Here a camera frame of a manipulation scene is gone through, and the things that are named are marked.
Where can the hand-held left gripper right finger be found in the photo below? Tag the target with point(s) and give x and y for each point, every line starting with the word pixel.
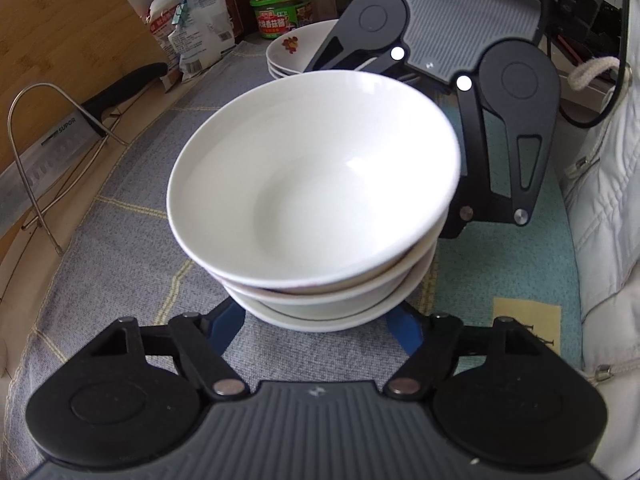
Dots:
pixel 406 332

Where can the wooden cutting board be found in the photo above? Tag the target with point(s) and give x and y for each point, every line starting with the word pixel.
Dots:
pixel 65 35

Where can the white plastic seasoning bag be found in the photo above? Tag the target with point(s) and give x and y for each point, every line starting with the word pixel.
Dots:
pixel 205 25

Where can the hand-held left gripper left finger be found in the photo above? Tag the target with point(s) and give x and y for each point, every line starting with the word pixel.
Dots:
pixel 226 325

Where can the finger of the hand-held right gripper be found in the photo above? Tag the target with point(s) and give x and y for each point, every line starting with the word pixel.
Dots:
pixel 472 150
pixel 332 55

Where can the green lidded sauce jar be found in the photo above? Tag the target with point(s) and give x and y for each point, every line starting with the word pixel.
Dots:
pixel 282 12

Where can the large white bowl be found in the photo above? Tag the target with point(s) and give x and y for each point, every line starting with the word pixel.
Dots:
pixel 400 280
pixel 310 175
pixel 350 317

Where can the grey checked cloth mat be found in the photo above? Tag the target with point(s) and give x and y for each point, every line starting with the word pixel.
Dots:
pixel 125 240

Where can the person's white jacket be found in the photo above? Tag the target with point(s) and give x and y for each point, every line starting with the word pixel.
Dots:
pixel 610 260

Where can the red white seasoning bag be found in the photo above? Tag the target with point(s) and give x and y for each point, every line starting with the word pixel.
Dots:
pixel 165 25

